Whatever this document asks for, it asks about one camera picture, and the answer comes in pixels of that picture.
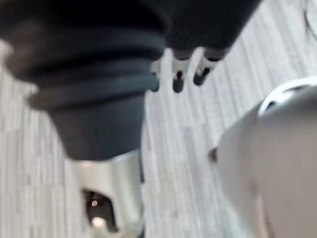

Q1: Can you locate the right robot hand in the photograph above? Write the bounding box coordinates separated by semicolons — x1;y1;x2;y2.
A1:
0;0;264;238

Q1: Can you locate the silver robot leg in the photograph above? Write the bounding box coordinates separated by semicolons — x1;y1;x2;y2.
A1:
209;76;317;238

